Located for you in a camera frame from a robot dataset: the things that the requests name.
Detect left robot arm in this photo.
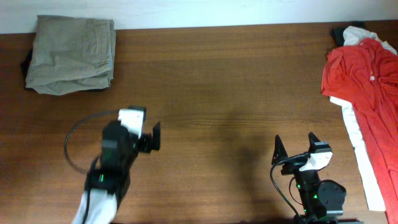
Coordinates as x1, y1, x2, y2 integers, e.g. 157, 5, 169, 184
72, 121, 160, 224

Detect khaki beige trousers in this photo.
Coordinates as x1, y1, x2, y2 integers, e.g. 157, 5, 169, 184
25, 15, 116, 96

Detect folded black garment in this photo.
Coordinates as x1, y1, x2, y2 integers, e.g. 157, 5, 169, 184
20, 48, 108, 92

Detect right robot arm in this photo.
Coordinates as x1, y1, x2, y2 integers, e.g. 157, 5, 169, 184
270, 132, 346, 223

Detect red t-shirt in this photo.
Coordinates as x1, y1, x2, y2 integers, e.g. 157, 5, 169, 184
321, 38, 397, 223

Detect small black cloth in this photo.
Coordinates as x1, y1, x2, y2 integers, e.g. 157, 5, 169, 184
330, 21, 366, 47

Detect white garment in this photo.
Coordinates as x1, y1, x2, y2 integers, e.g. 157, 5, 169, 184
330, 26, 397, 212

